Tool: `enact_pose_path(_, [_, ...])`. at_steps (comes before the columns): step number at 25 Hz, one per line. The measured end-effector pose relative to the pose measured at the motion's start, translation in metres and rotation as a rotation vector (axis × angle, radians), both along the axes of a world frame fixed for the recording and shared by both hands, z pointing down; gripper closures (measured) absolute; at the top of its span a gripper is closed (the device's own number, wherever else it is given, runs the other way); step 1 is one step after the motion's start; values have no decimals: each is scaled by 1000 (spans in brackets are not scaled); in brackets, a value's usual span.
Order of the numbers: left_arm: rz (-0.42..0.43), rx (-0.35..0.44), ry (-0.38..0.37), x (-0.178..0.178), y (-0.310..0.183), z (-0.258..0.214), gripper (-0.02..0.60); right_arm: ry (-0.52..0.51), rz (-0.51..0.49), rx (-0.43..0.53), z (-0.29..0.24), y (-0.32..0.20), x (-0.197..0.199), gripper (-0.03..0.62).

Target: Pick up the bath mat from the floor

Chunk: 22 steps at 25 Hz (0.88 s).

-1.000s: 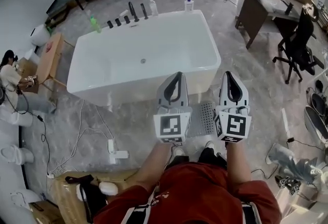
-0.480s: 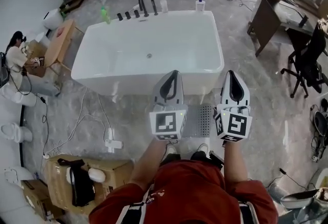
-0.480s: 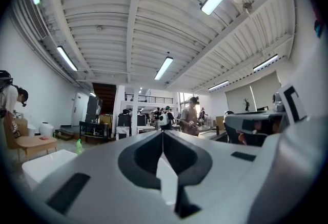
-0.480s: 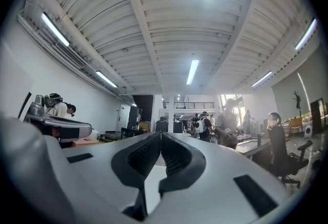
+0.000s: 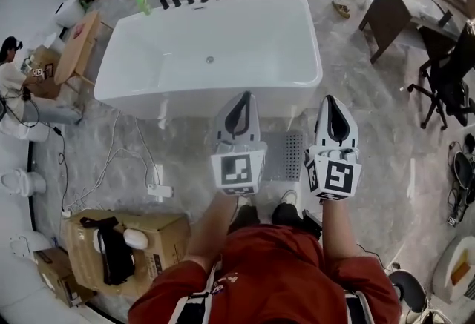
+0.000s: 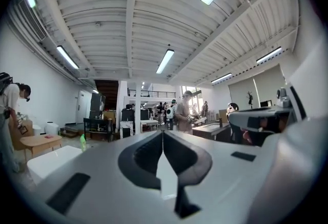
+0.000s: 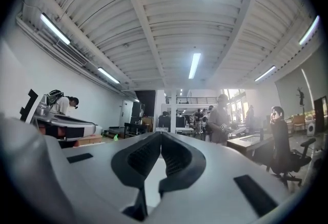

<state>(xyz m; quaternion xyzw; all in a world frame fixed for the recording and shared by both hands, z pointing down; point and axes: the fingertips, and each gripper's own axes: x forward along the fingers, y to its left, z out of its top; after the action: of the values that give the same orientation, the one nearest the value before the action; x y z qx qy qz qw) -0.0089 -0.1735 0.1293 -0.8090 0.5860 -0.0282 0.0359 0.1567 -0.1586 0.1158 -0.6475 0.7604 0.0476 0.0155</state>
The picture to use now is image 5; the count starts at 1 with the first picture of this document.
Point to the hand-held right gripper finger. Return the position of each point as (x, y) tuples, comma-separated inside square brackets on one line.
[(353, 135), (321, 128)]

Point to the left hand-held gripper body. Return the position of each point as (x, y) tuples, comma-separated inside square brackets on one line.
[(237, 170)]

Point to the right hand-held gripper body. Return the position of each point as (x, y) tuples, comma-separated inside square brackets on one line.
[(339, 176)]

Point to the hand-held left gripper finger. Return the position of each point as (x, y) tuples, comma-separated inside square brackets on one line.
[(255, 126), (221, 128)]

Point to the perforated metal floor drain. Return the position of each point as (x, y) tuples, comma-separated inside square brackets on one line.
[(285, 159)]

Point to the person's right forearm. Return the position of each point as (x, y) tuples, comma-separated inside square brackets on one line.
[(337, 230)]

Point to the person's left forearm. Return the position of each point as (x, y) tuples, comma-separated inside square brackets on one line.
[(211, 230)]

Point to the white bathtub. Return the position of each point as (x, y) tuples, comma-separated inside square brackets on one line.
[(208, 37)]

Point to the person's left shoe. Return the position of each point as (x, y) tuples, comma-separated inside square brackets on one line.
[(245, 200)]

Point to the person's shoe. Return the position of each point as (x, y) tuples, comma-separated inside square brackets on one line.
[(245, 200), (289, 198)]

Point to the person's left leg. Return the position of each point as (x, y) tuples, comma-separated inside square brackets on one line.
[(246, 217)]

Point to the person's leg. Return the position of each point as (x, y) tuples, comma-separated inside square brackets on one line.
[(285, 213), (246, 217)]

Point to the person's right shoe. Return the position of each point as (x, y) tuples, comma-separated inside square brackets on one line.
[(289, 198)]

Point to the person's right leg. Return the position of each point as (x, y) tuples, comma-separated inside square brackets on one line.
[(285, 213)]

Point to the white power strip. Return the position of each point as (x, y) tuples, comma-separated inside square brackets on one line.
[(160, 190)]

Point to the large cardboard box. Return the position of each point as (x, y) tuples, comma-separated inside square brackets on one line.
[(163, 237)]

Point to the person's red shirt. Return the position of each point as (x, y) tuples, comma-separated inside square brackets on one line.
[(274, 270)]

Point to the black office chair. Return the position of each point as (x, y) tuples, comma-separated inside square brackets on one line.
[(456, 85)]

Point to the black round pan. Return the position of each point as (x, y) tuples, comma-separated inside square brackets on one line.
[(465, 170)]

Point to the white round cushion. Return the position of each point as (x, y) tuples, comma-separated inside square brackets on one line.
[(135, 239)]

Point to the dark brown desk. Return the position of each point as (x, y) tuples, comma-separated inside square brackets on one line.
[(386, 7)]

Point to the black round stool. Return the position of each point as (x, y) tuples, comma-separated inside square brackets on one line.
[(408, 289)]

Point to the green plastic bottle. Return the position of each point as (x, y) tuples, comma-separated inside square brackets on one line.
[(144, 3)]

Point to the white basin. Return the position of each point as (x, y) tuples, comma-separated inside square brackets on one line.
[(456, 267)]

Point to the black bag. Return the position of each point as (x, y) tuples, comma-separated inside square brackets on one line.
[(117, 259)]

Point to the small wooden table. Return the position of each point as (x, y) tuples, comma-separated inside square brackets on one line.
[(76, 48)]

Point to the small cardboard box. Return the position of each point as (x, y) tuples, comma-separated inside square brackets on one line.
[(52, 274)]

